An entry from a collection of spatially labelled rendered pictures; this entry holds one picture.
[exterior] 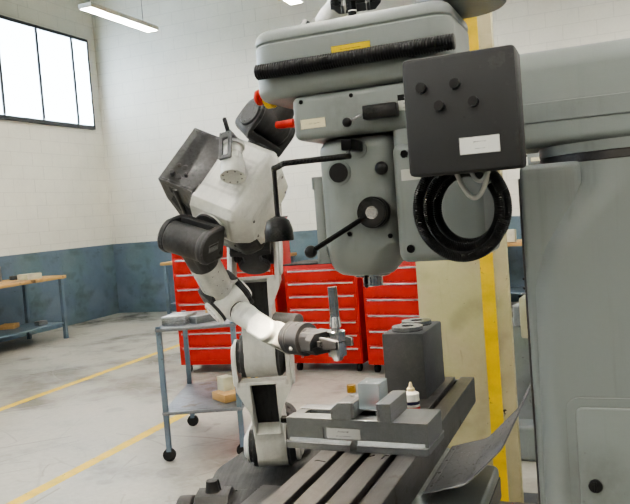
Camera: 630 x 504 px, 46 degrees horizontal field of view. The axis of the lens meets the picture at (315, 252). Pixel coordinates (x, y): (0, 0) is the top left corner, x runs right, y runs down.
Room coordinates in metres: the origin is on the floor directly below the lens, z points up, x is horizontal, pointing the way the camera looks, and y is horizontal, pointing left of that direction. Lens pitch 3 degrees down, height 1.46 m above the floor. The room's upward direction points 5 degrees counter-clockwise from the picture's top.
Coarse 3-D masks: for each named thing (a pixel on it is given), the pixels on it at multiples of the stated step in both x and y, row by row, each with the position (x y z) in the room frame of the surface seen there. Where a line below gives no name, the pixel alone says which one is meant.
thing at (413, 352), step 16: (416, 320) 2.25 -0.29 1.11; (384, 336) 2.11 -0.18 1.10; (400, 336) 2.09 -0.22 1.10; (416, 336) 2.07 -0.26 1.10; (432, 336) 2.16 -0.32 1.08; (384, 352) 2.11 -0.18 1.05; (400, 352) 2.09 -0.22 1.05; (416, 352) 2.07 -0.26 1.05; (432, 352) 2.15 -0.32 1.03; (384, 368) 2.11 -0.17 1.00; (400, 368) 2.09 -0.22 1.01; (416, 368) 2.07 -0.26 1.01; (432, 368) 2.14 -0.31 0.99; (400, 384) 2.09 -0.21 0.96; (416, 384) 2.08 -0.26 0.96; (432, 384) 2.13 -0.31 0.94
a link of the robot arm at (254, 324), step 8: (256, 312) 2.08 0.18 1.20; (256, 320) 2.05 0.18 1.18; (264, 320) 2.02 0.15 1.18; (272, 320) 2.01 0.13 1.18; (248, 328) 2.06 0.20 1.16; (256, 328) 2.03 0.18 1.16; (264, 328) 2.01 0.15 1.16; (272, 328) 1.99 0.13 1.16; (256, 336) 2.02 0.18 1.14; (264, 336) 1.99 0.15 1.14; (272, 336) 1.99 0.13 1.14
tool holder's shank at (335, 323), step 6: (330, 288) 1.87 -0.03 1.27; (336, 288) 1.87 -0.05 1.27; (330, 294) 1.87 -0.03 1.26; (336, 294) 1.87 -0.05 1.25; (330, 300) 1.87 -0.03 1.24; (336, 300) 1.87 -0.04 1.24; (330, 306) 1.87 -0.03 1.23; (336, 306) 1.87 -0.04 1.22; (330, 312) 1.87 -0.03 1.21; (336, 312) 1.87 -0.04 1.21; (330, 318) 1.87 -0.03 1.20; (336, 318) 1.87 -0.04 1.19; (330, 324) 1.87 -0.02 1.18; (336, 324) 1.86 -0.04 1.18; (336, 330) 1.87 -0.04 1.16
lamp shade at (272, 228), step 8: (280, 216) 1.85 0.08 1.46; (272, 224) 1.82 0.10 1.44; (280, 224) 1.82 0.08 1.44; (288, 224) 1.83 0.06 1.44; (264, 232) 1.84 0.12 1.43; (272, 232) 1.82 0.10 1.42; (280, 232) 1.82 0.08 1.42; (288, 232) 1.82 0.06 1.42; (272, 240) 1.82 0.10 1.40; (280, 240) 1.81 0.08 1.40; (288, 240) 1.82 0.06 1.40
